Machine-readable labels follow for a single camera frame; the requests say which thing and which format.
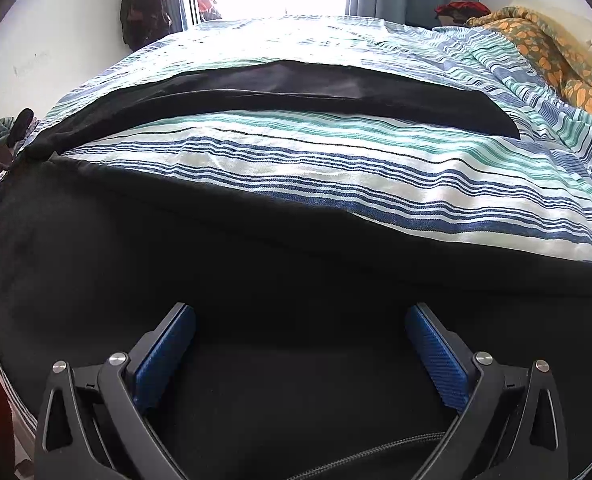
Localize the orange floral blanket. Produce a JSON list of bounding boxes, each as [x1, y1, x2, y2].
[[466, 6, 592, 123]]

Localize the black pants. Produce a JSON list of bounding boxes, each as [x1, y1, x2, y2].
[[0, 60, 592, 480]]

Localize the red cloth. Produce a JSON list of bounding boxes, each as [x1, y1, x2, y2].
[[435, 1, 491, 21]]

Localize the colourful clothes pile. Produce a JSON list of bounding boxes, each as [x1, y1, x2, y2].
[[196, 0, 224, 23]]

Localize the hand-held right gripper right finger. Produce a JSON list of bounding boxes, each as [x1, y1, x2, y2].
[[405, 302, 569, 480]]

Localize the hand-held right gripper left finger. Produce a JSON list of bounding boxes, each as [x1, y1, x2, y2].
[[33, 303, 197, 480]]

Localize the striped bed sheet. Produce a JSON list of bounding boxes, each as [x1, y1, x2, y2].
[[13, 14, 592, 268]]

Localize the dark hanging clothes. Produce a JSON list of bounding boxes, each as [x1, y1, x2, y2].
[[120, 0, 173, 53]]

